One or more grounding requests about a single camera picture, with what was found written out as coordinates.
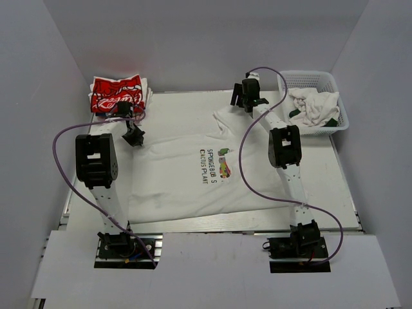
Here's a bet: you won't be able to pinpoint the white SpongeBob print t-shirt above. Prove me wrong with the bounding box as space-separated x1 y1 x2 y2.
128 108 290 224

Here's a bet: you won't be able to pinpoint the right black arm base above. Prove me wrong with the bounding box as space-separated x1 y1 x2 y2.
262 237 331 274

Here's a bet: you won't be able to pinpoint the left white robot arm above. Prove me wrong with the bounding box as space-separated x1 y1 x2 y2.
75 101 145 257

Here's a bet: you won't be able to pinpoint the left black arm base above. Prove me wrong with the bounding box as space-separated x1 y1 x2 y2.
94 232 163 270

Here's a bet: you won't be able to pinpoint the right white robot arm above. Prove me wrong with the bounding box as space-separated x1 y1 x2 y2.
230 73 321 257

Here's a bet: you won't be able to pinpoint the white folded shirts under stack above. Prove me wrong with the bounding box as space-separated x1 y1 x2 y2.
88 75 154 127

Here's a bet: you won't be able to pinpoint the red Coca-Cola folded t-shirt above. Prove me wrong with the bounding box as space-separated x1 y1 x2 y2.
89 74 144 114

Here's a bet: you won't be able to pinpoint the dark green garment in basket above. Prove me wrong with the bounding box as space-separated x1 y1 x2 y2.
289 109 300 118

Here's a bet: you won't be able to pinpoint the white crumpled shirt in basket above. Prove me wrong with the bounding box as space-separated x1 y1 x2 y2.
288 88 341 127

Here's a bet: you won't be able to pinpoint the white perforated plastic basket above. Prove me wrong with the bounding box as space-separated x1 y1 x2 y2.
277 70 349 136

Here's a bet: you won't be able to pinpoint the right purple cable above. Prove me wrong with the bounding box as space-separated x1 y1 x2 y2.
237 66 344 265

